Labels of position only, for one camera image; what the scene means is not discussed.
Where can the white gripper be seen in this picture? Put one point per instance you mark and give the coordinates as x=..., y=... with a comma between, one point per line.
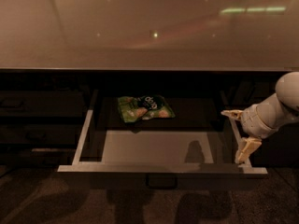
x=251, y=121

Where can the green snack bag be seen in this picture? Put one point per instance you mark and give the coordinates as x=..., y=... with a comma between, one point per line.
x=134, y=109

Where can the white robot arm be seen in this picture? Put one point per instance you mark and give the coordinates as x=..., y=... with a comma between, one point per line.
x=282, y=107

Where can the grey cabinet side panel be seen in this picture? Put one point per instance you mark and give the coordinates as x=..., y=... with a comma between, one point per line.
x=280, y=148

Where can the grey drawer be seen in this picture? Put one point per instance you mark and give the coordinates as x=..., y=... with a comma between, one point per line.
x=66, y=104
x=37, y=157
x=39, y=134
x=194, y=150

